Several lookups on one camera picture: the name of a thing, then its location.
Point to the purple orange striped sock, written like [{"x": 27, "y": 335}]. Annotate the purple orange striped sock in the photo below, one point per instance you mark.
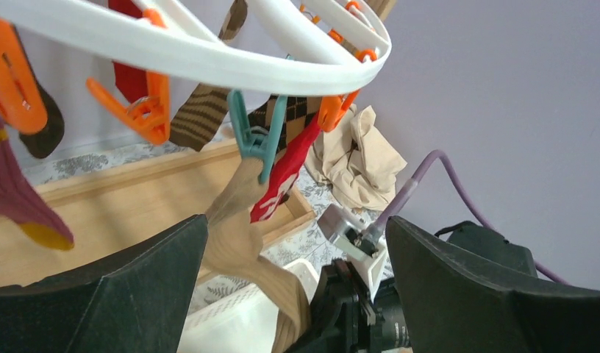
[{"x": 20, "y": 202}]

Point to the white plastic basket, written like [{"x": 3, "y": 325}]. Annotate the white plastic basket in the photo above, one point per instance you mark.
[{"x": 243, "y": 322}]

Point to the brown argyle sock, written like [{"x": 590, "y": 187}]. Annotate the brown argyle sock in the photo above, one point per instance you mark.
[{"x": 299, "y": 113}]

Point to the brown beige striped sock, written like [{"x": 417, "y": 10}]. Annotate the brown beige striped sock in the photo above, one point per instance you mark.
[{"x": 197, "y": 121}]

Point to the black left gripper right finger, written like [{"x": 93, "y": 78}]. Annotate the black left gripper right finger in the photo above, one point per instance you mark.
[{"x": 456, "y": 301}]

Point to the small red sock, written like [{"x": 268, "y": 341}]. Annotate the small red sock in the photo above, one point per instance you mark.
[{"x": 130, "y": 81}]

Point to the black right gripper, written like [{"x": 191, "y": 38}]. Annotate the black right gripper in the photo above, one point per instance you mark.
[{"x": 346, "y": 319}]

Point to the white round clip hanger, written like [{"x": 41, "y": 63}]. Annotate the white round clip hanger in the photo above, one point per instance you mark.
[{"x": 186, "y": 48}]

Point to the teal clothes peg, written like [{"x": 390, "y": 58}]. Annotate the teal clothes peg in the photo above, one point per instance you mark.
[{"x": 255, "y": 141}]

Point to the floral patterned table mat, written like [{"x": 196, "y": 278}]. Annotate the floral patterned table mat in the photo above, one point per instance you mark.
[{"x": 289, "y": 234}]

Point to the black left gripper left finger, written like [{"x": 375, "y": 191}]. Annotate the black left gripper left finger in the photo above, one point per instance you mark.
[{"x": 134, "y": 300}]

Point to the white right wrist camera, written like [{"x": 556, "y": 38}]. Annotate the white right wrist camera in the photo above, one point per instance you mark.
[{"x": 345, "y": 231}]

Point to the beige crumpled cloth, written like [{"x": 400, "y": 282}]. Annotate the beige crumpled cloth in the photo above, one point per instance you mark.
[{"x": 357, "y": 161}]

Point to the dark brown sock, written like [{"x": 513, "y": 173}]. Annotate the dark brown sock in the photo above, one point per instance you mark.
[{"x": 44, "y": 131}]

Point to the orange clothes peg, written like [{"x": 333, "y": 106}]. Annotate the orange clothes peg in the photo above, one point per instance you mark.
[
  {"x": 9, "y": 98},
  {"x": 149, "y": 116},
  {"x": 333, "y": 108}
]

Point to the red santa bear sock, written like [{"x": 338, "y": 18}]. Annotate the red santa bear sock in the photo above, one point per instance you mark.
[{"x": 285, "y": 172}]

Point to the wooden hanger stand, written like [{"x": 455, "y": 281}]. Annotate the wooden hanger stand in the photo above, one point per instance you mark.
[{"x": 113, "y": 209}]

